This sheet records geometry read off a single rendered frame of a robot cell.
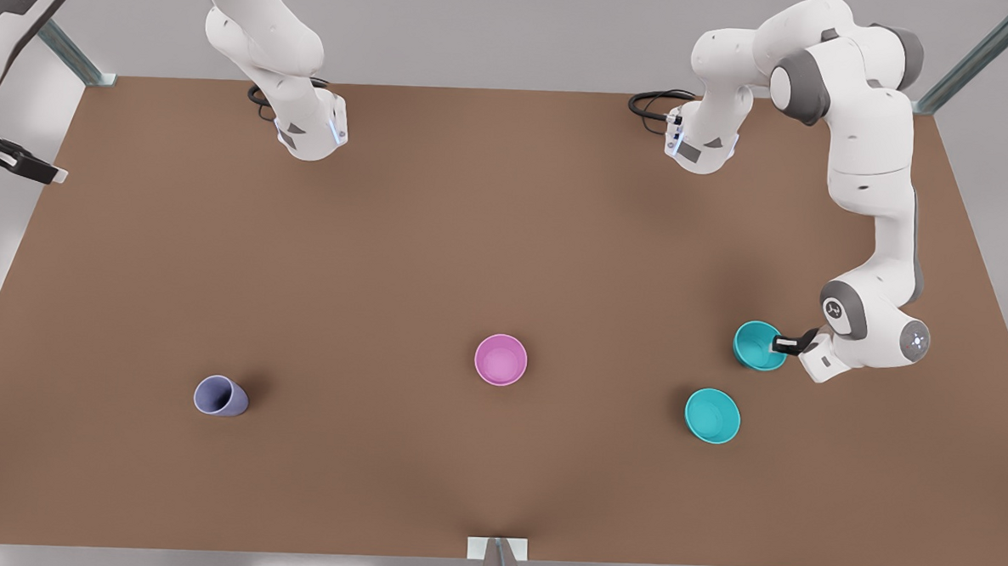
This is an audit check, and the pink bowl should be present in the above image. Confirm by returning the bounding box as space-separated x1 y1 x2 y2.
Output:
473 333 529 388

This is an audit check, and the black cable loop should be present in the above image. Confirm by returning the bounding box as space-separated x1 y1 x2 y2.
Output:
246 74 332 125
627 87 700 139

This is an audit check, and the purple cup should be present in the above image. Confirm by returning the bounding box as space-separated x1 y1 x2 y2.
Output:
192 374 251 419

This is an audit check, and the teal blue bowl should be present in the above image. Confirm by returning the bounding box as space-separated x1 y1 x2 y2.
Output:
732 320 790 374
682 387 744 446

